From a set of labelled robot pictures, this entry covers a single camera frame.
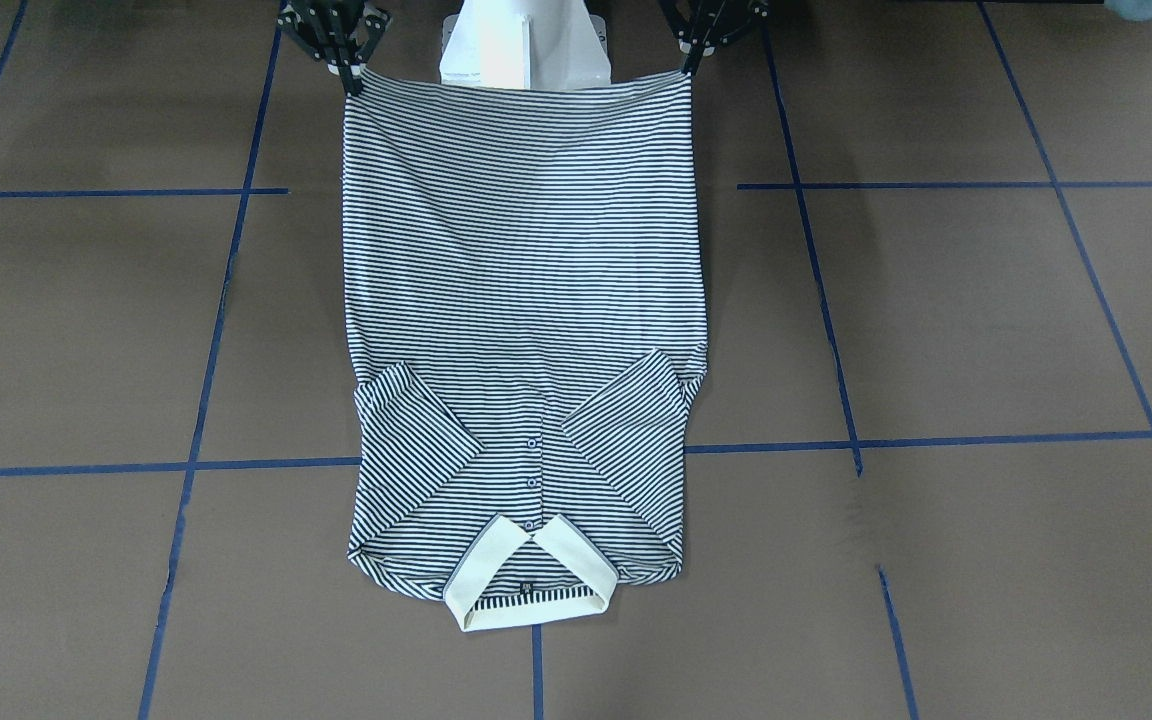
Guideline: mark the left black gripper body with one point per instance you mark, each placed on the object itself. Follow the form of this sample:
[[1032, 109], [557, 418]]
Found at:
[[708, 28]]

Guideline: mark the striped polo shirt white collar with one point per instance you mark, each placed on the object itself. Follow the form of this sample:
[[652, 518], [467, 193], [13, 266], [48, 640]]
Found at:
[[527, 323]]

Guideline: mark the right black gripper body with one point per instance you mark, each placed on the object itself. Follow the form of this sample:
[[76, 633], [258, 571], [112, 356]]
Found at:
[[334, 30]]

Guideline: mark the white pedestal column base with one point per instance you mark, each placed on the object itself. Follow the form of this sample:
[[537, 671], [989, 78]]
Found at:
[[527, 45]]

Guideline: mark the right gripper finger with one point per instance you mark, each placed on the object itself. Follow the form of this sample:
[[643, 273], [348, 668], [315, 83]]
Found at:
[[350, 73]]

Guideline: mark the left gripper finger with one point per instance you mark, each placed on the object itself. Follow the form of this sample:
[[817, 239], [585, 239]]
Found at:
[[694, 52]]

